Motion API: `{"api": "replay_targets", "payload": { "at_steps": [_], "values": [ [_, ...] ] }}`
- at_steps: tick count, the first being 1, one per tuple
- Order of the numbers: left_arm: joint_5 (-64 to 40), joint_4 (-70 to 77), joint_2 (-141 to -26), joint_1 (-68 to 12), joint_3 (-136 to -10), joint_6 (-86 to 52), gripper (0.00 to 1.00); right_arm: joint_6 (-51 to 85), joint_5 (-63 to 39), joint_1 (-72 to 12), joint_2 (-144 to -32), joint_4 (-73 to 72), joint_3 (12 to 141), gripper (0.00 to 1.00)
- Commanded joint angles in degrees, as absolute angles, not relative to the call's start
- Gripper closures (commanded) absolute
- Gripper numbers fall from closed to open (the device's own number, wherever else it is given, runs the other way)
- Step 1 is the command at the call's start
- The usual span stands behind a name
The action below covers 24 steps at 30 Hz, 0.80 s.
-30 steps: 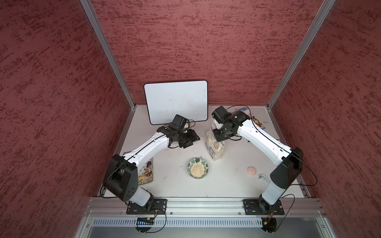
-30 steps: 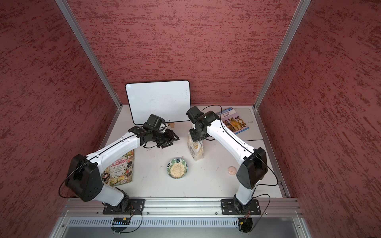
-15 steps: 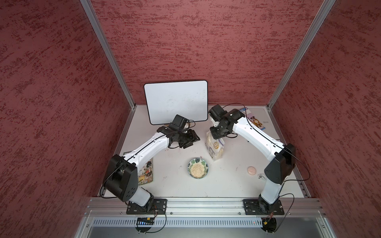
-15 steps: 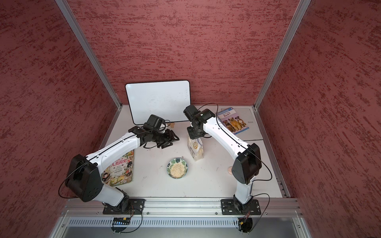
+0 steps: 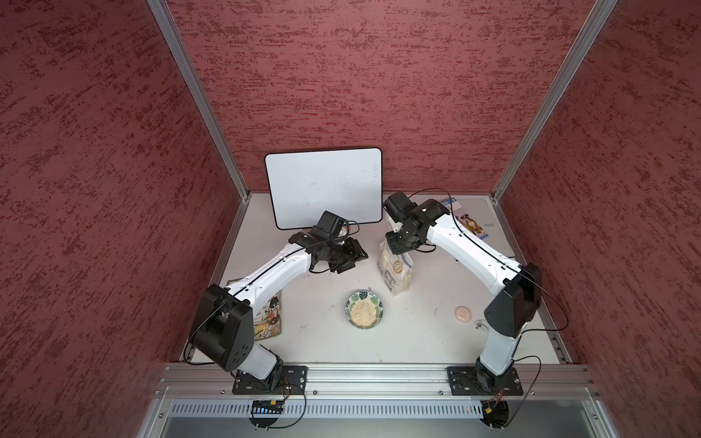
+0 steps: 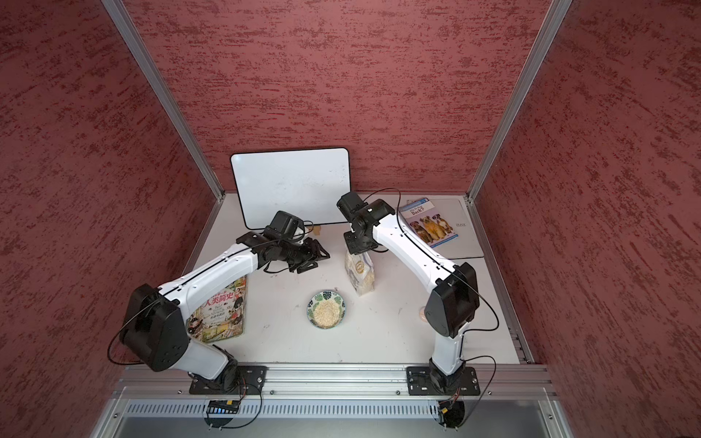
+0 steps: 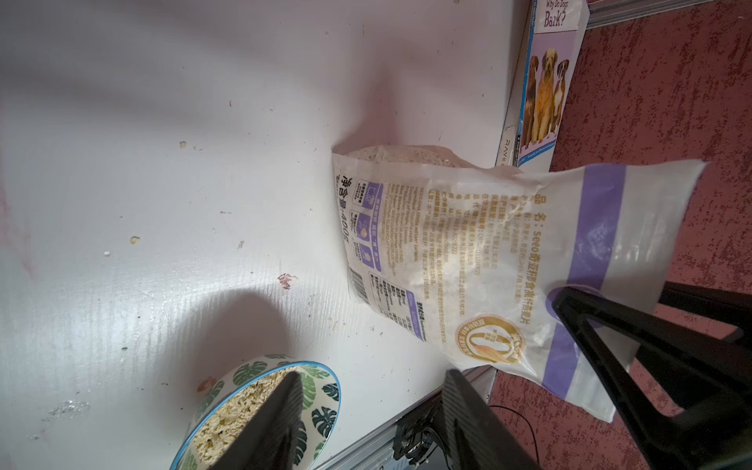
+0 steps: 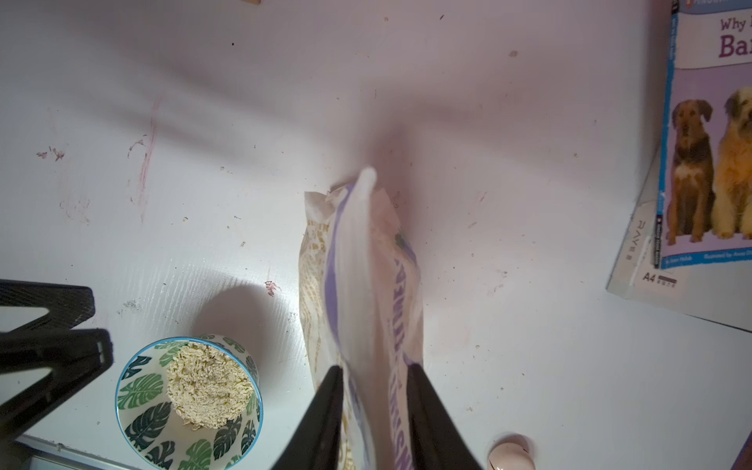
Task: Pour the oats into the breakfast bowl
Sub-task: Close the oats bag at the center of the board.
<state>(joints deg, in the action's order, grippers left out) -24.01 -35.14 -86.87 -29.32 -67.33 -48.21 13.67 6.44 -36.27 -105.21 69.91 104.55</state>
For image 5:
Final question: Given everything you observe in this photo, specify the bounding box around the corner aluminium post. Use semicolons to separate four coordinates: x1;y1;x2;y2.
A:
491;0;620;203
146;0;251;203

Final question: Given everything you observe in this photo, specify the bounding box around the right black cable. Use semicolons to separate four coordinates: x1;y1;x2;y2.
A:
407;187;571;334

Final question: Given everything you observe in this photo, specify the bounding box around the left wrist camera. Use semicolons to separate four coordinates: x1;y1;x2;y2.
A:
311;211;348;241

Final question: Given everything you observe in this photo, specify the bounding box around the clear oats bag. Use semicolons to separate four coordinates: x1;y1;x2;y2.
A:
377;242;414;297

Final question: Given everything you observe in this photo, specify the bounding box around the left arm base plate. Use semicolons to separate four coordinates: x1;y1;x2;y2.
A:
231;365;309;396

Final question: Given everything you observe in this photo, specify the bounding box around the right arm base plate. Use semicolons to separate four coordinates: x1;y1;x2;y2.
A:
447;366;524;397

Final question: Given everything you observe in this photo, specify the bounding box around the white dry-erase board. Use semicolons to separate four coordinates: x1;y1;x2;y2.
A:
265;148;383;230

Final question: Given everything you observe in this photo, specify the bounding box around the left corner aluminium post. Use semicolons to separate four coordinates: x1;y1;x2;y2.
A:
146;0;251;203

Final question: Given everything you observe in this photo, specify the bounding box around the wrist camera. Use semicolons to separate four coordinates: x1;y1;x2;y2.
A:
311;211;348;241
383;192;417;223

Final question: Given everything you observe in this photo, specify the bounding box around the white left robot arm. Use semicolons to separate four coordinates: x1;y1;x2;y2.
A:
187;234;368;384

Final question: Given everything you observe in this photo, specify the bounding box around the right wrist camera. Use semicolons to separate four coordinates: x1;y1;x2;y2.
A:
383;192;417;223

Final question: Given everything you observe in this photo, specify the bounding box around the round pink lid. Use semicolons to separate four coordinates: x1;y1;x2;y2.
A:
455;306;472;323

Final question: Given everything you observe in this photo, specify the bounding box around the green leaf pattern bowl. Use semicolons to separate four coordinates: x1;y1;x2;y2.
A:
344;290;384;330

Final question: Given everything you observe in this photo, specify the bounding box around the dog picture book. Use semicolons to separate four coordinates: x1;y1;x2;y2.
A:
441;197;489;240

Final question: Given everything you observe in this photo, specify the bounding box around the left black cable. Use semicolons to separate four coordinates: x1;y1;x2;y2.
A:
181;218;363;367

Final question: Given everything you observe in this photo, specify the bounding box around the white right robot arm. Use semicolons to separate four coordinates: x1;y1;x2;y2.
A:
383;192;541;378

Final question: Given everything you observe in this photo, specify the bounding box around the aluminium front rail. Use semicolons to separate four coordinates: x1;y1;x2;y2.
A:
138;363;618;437

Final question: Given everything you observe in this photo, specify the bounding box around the colourful picture book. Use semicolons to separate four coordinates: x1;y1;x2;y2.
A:
235;290;282;341

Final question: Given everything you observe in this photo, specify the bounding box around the right corner aluminium post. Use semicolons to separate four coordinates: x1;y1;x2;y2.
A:
491;0;620;203

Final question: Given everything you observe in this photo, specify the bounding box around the black cable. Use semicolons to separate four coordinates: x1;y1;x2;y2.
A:
407;187;571;334
181;218;363;367

